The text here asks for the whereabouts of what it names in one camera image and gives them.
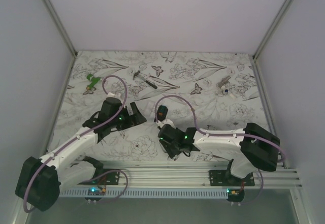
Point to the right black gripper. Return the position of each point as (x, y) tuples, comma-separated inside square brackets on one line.
[(171, 151)]

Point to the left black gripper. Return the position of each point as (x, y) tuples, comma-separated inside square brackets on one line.
[(132, 120)]

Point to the black fuse box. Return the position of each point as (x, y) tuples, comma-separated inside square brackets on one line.
[(161, 113)]

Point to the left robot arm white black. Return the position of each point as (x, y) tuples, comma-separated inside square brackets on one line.
[(43, 179)]

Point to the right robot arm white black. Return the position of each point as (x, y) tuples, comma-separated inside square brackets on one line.
[(248, 149)]

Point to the clear plastic fuse box lid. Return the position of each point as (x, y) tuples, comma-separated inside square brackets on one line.
[(149, 108)]

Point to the green plastic connector part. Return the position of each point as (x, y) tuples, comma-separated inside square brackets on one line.
[(93, 81)]

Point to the floral patterned table mat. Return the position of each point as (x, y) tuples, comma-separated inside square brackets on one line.
[(186, 84)]

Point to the grey metal fitting part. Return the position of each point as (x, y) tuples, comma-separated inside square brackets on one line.
[(224, 81)]

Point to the right small circuit board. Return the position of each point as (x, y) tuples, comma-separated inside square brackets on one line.
[(235, 196)]

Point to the small circuit board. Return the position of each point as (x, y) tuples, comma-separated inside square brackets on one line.
[(235, 196), (95, 194)]

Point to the left small circuit board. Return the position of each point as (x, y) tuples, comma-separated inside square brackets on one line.
[(95, 194)]

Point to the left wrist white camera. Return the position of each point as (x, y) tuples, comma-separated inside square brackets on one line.
[(112, 95)]

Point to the wrist white camera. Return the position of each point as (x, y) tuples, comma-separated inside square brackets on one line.
[(160, 124), (112, 95)]

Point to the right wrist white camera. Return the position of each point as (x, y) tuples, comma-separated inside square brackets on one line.
[(160, 124)]

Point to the small black handled hammer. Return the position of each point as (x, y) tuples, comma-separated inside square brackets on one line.
[(142, 77)]

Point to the aluminium rail front frame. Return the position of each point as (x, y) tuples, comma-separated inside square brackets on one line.
[(197, 175)]

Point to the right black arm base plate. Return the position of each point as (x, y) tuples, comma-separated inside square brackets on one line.
[(223, 178)]

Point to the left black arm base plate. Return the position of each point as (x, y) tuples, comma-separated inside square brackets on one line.
[(103, 177)]

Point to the white slotted cable duct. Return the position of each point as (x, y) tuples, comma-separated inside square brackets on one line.
[(173, 193)]

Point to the left aluminium corner post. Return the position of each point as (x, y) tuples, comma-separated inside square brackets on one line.
[(60, 27)]

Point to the aluminium corner post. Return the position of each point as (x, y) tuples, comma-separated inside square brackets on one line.
[(272, 28), (60, 27)]

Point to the right aluminium corner post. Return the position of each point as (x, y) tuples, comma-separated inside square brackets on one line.
[(272, 28)]

